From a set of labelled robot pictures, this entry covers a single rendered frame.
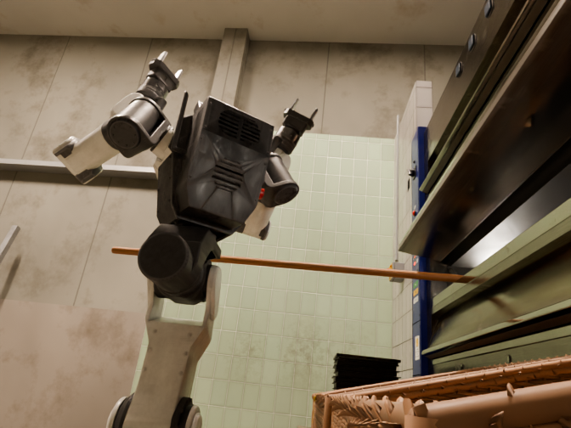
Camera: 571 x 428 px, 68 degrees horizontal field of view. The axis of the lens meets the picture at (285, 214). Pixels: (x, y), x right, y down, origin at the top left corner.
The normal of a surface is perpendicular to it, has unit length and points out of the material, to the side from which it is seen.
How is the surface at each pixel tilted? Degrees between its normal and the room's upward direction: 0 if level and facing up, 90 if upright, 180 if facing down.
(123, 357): 90
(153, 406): 66
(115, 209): 90
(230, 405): 90
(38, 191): 90
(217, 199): 105
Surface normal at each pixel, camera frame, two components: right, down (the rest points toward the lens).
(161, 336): -0.01, -0.54
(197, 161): 0.50, -0.03
